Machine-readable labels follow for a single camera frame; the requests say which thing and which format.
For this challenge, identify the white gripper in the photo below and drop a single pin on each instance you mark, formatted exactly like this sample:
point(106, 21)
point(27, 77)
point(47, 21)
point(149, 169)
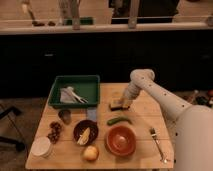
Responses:
point(131, 92)

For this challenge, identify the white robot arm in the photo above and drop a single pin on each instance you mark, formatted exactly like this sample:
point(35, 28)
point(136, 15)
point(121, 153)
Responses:
point(194, 123)

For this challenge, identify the red bowl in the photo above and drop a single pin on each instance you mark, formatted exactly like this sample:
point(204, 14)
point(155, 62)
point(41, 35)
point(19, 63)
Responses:
point(120, 141)

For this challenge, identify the dark brown bowl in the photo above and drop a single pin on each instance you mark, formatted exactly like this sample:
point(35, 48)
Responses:
point(82, 126)

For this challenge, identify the green cucumber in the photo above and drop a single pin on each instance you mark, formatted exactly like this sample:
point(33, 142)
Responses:
point(117, 120)

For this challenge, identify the blue grey card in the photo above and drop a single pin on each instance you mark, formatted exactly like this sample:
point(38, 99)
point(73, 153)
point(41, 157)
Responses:
point(92, 114)

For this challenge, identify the silver fork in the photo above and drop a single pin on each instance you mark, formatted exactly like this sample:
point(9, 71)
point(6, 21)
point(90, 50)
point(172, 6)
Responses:
point(154, 137)

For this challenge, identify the green plastic tray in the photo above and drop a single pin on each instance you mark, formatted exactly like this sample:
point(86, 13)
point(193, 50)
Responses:
point(86, 86)

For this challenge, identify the yellow banana slice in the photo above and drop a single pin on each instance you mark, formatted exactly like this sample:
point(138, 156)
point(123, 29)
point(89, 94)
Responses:
point(83, 139)

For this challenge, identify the white plastic utensil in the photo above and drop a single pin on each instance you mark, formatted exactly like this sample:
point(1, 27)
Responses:
point(79, 98)

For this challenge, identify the grey cloth in tray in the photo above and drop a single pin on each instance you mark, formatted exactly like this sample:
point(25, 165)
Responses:
point(66, 95)

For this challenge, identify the yellow apple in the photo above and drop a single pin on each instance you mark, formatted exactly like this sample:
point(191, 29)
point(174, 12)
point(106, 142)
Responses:
point(91, 153)

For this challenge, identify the small dark cup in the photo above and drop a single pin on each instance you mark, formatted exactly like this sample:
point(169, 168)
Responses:
point(65, 116)

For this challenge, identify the brown grape bunch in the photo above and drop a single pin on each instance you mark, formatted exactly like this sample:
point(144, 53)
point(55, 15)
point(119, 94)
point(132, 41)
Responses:
point(54, 135)

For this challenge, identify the white round container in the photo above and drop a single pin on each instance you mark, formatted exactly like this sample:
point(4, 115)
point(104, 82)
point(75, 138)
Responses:
point(41, 147)

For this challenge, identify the black chair base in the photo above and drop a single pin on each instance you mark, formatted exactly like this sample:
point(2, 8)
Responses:
point(9, 133)

